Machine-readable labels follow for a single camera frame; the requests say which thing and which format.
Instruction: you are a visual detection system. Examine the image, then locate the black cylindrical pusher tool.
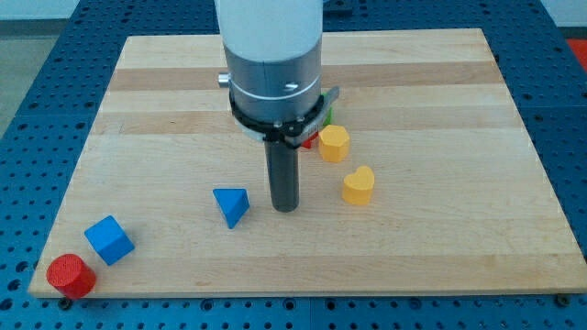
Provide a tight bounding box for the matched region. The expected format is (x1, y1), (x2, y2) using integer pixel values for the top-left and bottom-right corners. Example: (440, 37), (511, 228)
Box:
(264, 141), (299, 213)

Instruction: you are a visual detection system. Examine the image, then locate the green block behind arm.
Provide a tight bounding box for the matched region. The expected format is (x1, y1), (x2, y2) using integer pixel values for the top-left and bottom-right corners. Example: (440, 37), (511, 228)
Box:
(321, 93), (332, 127)

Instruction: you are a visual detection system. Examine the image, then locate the blue cube block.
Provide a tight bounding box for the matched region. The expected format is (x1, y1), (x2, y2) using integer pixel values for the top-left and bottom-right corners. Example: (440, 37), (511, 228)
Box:
(84, 215), (135, 266)

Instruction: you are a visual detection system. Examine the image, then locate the red block behind tool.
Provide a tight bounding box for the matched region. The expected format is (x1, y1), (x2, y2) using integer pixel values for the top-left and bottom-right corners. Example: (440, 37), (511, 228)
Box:
(301, 132), (318, 149)

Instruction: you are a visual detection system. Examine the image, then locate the red cylinder block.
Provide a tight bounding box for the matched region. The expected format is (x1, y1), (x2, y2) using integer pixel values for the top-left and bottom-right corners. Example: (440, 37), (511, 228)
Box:
(46, 254), (97, 300)

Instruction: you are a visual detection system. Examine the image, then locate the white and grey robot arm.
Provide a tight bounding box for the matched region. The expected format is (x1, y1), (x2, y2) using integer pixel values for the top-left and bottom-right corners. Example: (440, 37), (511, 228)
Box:
(215, 0), (339, 213)

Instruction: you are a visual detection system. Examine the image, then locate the wooden board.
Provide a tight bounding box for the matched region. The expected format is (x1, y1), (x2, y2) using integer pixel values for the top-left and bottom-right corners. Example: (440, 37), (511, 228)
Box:
(28, 29), (586, 298)

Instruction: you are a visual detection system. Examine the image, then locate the yellow heart block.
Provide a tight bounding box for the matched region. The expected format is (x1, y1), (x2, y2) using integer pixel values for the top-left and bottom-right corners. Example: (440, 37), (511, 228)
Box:
(341, 166), (375, 205)

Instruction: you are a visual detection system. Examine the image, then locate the yellow hexagon block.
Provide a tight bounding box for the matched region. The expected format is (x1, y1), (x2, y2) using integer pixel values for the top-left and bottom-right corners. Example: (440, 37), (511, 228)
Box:
(318, 125), (350, 163)

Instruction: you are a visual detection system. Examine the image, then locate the blue triangular prism block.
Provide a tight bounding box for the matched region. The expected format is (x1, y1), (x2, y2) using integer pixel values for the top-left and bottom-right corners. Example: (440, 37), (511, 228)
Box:
(213, 188), (249, 229)

